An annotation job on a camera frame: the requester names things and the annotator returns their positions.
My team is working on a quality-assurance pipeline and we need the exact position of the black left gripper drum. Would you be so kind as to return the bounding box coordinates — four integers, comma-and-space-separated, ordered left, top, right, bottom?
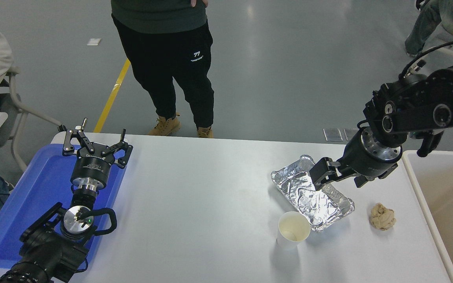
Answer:
70, 151, 115, 184

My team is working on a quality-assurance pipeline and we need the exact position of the silver foil tray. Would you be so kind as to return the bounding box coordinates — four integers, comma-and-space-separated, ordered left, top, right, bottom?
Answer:
271, 154, 355, 233

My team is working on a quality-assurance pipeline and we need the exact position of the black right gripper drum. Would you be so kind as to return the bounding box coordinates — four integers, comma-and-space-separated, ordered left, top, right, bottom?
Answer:
340, 132, 398, 188

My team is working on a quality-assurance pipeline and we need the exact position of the grey metal frame chair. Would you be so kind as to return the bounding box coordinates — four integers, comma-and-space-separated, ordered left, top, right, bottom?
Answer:
4, 67, 66, 171

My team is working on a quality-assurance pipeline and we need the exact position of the white paper cup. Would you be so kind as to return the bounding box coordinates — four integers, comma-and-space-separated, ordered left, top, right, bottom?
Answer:
276, 211, 311, 250

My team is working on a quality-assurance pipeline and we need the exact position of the crumpled tan paper ball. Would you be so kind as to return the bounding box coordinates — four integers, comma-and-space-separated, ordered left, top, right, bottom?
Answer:
370, 203, 396, 231

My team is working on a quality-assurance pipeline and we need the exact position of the blue plastic tray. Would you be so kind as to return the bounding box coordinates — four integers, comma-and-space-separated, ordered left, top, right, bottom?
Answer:
0, 143, 129, 269

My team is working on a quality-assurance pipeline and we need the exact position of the seated person on white chair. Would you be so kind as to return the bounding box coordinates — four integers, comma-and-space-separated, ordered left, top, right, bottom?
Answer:
405, 0, 453, 55

